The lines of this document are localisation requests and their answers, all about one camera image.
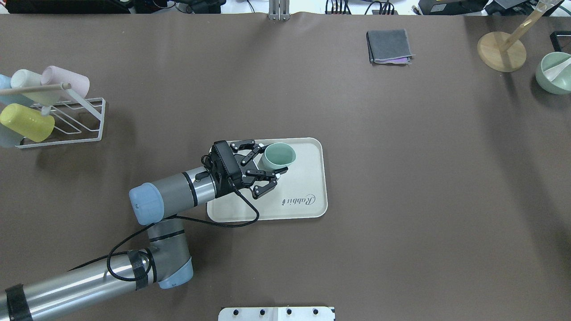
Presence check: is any pale cream cup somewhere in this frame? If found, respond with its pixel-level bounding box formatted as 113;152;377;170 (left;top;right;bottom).
10;69;61;106

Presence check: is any green bowl with spoon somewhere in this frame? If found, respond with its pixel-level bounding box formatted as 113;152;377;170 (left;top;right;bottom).
535;52;571;95

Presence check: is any white wire cup rack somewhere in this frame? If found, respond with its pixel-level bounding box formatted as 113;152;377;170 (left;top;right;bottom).
16;98;107;149

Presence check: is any cream rabbit tray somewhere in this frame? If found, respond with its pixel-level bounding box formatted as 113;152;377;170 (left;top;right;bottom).
206;137;328;223

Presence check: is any wooden mug tree stand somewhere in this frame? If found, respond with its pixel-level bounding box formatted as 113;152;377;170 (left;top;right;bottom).
477;0;562;73

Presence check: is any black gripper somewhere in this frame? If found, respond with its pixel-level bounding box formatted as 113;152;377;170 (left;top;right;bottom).
210;140;288;200

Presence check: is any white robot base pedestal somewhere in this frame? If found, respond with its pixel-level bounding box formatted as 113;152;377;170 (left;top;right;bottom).
218;306;336;321

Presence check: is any green cup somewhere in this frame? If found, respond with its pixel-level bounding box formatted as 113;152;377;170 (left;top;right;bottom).
257;142;297;171

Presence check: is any wooden rack handle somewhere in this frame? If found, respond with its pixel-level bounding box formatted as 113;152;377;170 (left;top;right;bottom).
0;83;72;96

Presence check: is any pink cup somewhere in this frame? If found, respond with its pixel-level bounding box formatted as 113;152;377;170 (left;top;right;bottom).
41;66;90;98

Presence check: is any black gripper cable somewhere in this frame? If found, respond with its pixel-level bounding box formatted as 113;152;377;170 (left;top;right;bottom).
106;154;260;282

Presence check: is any light blue cup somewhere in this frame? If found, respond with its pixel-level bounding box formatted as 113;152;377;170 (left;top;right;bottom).
0;74;32;107

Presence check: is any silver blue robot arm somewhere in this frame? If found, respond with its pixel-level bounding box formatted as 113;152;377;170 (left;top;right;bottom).
1;140;294;321

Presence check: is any grey folded cloth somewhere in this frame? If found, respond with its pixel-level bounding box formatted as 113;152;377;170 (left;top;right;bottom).
366;29;414;65

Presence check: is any yellow cup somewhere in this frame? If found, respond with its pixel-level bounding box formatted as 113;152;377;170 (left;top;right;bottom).
0;103;55;143

